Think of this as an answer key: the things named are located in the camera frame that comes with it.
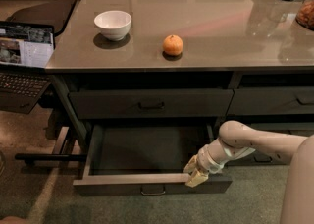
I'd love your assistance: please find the orange fruit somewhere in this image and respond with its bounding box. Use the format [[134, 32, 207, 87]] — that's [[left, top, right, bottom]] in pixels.
[[163, 35, 183, 56]]

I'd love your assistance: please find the white ceramic bowl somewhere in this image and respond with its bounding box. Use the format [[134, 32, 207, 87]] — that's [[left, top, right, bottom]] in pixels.
[[94, 10, 132, 41]]

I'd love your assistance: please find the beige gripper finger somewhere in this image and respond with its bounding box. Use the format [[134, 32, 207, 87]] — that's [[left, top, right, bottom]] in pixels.
[[185, 170, 209, 188], [183, 155, 198, 173]]

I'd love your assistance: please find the open black laptop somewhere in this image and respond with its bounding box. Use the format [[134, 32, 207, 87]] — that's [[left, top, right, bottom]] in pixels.
[[0, 21, 55, 114]]

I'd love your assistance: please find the black metal bar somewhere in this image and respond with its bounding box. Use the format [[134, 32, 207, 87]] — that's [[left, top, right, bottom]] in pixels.
[[15, 153, 87, 164]]

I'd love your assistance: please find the grey cabinet frame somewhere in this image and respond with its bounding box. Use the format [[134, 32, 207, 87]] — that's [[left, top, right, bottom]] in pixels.
[[50, 70, 314, 172]]

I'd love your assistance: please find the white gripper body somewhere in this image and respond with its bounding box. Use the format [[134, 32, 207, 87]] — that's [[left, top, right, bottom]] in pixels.
[[197, 144, 224, 174]]

